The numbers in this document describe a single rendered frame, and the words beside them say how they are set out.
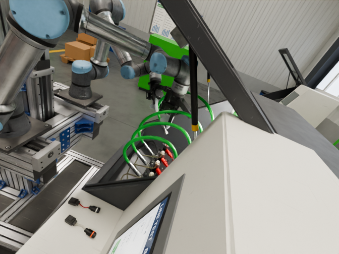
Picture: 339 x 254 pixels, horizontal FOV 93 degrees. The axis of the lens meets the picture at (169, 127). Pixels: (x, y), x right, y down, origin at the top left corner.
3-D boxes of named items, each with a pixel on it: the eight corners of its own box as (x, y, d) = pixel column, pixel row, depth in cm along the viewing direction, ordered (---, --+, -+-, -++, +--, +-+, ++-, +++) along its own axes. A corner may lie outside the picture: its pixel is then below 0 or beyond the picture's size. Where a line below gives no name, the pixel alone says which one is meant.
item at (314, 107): (231, 120, 464) (279, 48, 361) (268, 139, 442) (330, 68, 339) (226, 141, 356) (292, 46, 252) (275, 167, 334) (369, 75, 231)
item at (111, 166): (136, 140, 135) (140, 125, 127) (141, 142, 135) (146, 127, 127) (82, 203, 83) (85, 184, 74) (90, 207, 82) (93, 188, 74)
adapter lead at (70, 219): (64, 221, 58) (64, 218, 57) (69, 216, 60) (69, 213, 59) (92, 240, 56) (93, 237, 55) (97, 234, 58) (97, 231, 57)
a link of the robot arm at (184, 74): (178, 52, 68) (195, 57, 71) (169, 76, 73) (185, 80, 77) (185, 57, 62) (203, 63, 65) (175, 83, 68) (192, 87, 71)
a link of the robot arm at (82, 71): (66, 79, 108) (66, 58, 101) (83, 76, 119) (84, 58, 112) (80, 86, 106) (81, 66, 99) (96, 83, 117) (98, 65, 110)
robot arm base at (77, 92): (63, 93, 111) (62, 79, 106) (77, 87, 124) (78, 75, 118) (83, 102, 111) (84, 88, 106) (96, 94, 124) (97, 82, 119)
